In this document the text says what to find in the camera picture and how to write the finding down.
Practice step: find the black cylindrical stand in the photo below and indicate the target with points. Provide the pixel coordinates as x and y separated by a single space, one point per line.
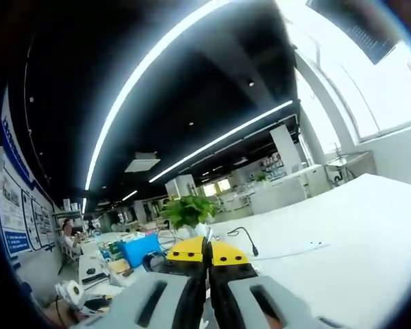
148 260

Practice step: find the large window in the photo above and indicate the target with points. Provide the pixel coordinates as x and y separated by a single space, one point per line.
380 96

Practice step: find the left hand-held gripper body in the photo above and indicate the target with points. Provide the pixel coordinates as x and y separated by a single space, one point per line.
72 293

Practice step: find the metal shelf rack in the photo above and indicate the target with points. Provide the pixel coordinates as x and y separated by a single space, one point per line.
68 214

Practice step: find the blue plastic box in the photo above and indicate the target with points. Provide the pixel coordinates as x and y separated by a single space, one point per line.
140 248

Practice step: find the white cabinet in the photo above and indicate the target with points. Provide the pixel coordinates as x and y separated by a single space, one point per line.
284 192

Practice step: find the silver sheet goods packet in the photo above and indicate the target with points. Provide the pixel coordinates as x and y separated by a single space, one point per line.
209 234

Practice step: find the long ceiling light strip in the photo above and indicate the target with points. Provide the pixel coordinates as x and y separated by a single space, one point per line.
130 85

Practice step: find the ceiling air vent panel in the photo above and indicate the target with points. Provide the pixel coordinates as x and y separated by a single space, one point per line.
142 162

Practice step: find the short ceiling light strip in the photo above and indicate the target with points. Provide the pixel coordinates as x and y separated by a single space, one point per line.
130 195
84 205

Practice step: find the sink with faucet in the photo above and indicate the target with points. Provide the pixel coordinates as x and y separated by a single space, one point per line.
349 164

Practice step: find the wall poster board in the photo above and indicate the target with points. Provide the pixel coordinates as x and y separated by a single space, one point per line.
17 240

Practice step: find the yellow box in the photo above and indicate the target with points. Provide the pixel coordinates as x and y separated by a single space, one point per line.
120 267

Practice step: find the potted green plant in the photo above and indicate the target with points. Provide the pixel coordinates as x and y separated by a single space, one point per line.
188 210

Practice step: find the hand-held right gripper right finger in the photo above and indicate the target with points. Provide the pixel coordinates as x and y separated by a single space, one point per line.
260 301

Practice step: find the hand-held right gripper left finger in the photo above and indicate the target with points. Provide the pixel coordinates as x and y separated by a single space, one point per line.
130 301

